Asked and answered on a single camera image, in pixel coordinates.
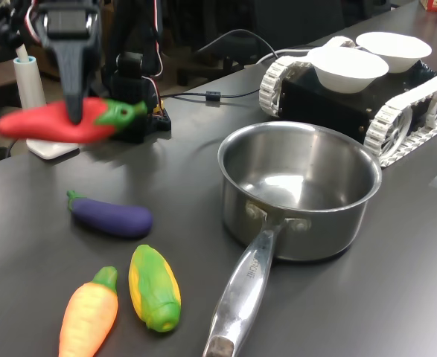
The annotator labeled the red toy chilli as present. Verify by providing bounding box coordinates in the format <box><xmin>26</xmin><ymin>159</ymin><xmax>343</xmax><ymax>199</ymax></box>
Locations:
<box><xmin>0</xmin><ymin>98</ymin><xmax>149</xmax><ymax>144</ymax></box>

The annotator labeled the steel pan with long handle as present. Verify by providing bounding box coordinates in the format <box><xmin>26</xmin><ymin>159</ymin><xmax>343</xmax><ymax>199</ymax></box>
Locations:
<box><xmin>202</xmin><ymin>120</ymin><xmax>384</xmax><ymax>357</ymax></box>

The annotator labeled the orange toy carrot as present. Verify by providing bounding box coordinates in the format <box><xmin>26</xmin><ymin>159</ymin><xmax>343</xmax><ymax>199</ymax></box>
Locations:
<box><xmin>57</xmin><ymin>266</ymin><xmax>120</xmax><ymax>357</ymax></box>

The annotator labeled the black cable with ferrite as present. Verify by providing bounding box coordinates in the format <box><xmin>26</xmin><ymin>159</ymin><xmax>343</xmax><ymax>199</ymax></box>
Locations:
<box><xmin>160</xmin><ymin>28</ymin><xmax>316</xmax><ymax>109</ymax></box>

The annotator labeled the tracked vehicle with white tracks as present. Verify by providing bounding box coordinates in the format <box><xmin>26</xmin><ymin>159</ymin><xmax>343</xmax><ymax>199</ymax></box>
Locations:
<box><xmin>258</xmin><ymin>35</ymin><xmax>437</xmax><ymax>168</ymax></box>

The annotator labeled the white bowl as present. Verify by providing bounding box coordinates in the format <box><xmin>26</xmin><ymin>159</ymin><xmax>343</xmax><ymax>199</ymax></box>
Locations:
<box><xmin>306</xmin><ymin>46</ymin><xmax>390</xmax><ymax>94</ymax></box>
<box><xmin>355</xmin><ymin>31</ymin><xmax>433</xmax><ymax>74</ymax></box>

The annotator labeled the purple toy aubergine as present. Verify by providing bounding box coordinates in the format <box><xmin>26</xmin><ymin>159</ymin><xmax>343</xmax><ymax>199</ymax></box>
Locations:
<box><xmin>66</xmin><ymin>190</ymin><xmax>154</xmax><ymax>239</ymax></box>

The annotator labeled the yellow green toy corn cob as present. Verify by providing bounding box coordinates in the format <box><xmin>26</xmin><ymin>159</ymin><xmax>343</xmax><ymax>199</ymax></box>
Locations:
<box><xmin>128</xmin><ymin>243</ymin><xmax>182</xmax><ymax>333</ymax></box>

